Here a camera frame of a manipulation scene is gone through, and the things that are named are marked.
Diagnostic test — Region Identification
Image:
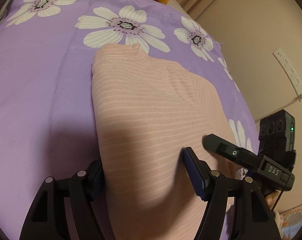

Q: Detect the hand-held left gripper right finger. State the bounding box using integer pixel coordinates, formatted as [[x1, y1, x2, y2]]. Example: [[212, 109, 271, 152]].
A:
[[182, 147, 282, 240]]

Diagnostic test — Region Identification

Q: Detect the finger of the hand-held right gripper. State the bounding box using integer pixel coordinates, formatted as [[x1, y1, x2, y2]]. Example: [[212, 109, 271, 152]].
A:
[[203, 134, 262, 172]]

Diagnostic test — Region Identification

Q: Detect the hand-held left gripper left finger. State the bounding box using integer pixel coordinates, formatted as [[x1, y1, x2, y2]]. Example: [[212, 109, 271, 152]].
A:
[[19, 160, 116, 240]]

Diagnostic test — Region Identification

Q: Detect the pink long-sleeve shirt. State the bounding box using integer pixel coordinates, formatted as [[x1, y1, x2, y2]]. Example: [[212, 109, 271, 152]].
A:
[[91, 43, 262, 240]]

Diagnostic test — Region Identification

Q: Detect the person's right hand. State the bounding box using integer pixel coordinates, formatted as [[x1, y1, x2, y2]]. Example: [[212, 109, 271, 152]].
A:
[[265, 191, 280, 205]]

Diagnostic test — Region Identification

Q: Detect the white power strip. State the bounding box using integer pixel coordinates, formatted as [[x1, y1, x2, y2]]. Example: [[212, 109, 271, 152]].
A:
[[272, 46, 302, 103]]

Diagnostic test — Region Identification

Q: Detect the purple floral blanket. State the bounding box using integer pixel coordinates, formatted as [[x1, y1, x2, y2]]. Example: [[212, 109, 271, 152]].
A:
[[0, 0, 260, 240]]

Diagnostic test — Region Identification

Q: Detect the white power cable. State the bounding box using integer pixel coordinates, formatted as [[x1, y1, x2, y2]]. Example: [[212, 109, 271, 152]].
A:
[[252, 94, 302, 121]]

